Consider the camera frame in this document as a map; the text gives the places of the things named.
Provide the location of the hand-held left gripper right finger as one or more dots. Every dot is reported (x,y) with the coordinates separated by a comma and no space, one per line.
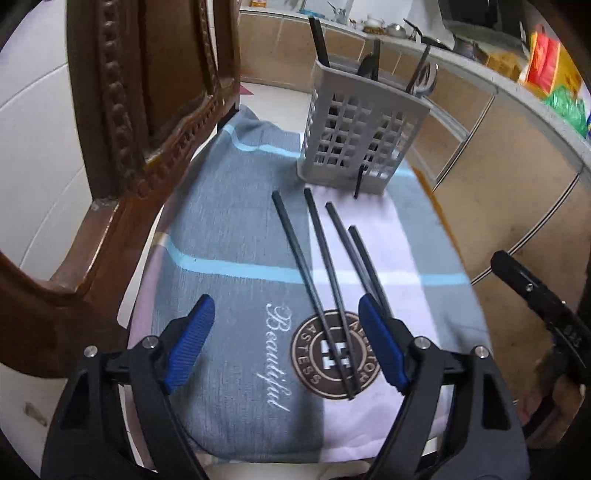
(381,341)

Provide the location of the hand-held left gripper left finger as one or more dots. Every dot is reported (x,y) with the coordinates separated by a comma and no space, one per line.
(191,341)

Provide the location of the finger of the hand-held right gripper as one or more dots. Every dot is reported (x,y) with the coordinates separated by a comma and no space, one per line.
(531,288)

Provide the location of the grey plastic utensil holder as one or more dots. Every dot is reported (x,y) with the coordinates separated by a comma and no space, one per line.
(351,120)

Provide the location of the steel spoon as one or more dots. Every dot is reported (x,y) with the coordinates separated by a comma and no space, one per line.
(429,78)

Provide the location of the person's right hand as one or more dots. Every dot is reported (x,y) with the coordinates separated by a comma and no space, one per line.
(570,406)

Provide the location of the grey and pink printed cloth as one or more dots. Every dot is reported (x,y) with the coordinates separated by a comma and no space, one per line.
(221,221)

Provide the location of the green plastic bag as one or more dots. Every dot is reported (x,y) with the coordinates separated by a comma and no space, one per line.
(568,108)

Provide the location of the red and yellow bag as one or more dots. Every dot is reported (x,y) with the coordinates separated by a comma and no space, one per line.
(547,64)

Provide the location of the bamboo rack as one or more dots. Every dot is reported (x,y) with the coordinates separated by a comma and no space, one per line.
(503,64)

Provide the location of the black cooking pot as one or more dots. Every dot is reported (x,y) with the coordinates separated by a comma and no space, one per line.
(466,47)

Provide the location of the pink floor mat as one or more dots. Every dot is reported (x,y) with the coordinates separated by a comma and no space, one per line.
(244,90)

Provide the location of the carved wooden chair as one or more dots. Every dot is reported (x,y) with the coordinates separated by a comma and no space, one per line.
(115,92)

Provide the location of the black wok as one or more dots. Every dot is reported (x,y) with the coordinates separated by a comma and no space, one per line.
(431,40)

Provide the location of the black range hood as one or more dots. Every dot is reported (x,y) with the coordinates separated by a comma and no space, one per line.
(480,11)

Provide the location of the white bowls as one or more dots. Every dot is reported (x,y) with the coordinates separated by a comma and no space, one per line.
(374,21)

